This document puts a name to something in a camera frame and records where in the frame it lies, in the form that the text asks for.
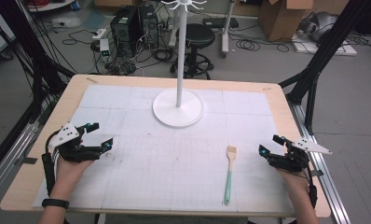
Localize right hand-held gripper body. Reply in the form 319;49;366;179
267;137;333;174

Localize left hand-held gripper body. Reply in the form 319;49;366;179
48;121;102;163

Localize green-handled pastry brush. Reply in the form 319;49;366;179
223;145;238;206

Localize white hook rack stand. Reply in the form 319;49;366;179
151;0;208;129

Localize person's right hand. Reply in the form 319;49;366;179
275;166;312;195

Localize person's left hand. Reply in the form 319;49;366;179
51;152;95;202

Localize black wristband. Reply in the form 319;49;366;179
41;198;71;210

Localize white gridded mat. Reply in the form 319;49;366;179
32;84;295;214

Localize white box with green light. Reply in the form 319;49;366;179
98;38;111;58

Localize white power strip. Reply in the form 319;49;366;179
91;27;109;41

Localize black computer tower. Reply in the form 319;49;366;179
138;3;160;49
109;5;142;58

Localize white flat board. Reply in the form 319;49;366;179
291;32;359;58

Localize brown cardboard box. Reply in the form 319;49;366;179
257;0;315;43

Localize grey rounded appliance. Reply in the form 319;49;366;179
299;10;339;44

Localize black round stool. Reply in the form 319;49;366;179
170;22;217;81

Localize flat black device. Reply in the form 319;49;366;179
201;17;240;30

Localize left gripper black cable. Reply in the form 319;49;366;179
41;130;62;198

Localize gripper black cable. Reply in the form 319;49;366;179
301;166;319;210
41;130;62;198

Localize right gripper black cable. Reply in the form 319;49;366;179
301;166;319;210

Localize aluminium rail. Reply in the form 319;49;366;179
0;119;42;204
286;100;351;224

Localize black frame struts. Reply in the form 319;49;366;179
278;0;371;136
0;0;77;178

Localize coiled black floor cables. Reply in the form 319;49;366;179
235;31;291;54

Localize white metal stand post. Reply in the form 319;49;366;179
220;0;237;60

